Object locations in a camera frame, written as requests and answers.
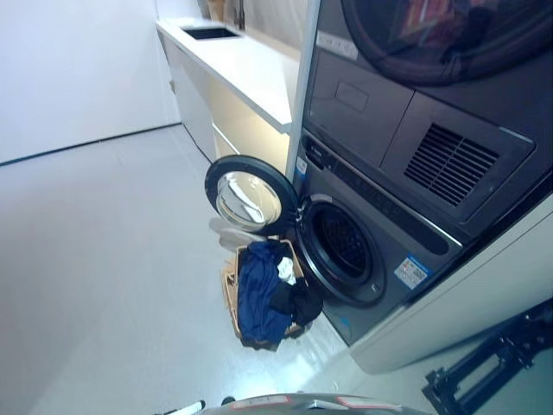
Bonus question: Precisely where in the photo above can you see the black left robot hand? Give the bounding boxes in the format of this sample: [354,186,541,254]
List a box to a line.
[179,396,237,415]

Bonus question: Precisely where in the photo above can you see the woven brown laundry basket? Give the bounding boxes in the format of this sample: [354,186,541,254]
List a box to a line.
[220,239,315,349]

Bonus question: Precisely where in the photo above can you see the round washing machine door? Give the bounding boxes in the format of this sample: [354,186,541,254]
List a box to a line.
[204,154,298,238]

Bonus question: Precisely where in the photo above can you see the grey front-load washing machine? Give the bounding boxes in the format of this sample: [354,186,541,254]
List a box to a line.
[289,127,466,348]

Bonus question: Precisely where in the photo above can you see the dark blue garment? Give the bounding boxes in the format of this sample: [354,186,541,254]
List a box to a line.
[237,240,295,342]

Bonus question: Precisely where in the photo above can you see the black garment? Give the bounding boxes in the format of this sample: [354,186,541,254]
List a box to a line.
[269,277,324,328]

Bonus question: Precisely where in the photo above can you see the white small garment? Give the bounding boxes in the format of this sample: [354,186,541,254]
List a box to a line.
[276,255,299,286]

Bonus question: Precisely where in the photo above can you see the black metal stand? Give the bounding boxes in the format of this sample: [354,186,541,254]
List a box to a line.
[421,300,553,415]

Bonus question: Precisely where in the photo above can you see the white counter cabinet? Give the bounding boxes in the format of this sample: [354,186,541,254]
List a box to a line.
[155,19,302,174]

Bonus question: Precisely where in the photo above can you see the black sink basin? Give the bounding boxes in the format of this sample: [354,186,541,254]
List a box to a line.
[179,25,240,42]

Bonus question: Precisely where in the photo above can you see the dark grey stacked dryer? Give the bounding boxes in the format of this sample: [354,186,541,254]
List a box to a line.
[301,0,553,237]

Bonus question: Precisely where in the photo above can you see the white appliance cabinet frame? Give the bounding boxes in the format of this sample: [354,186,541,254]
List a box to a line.
[284,0,553,375]

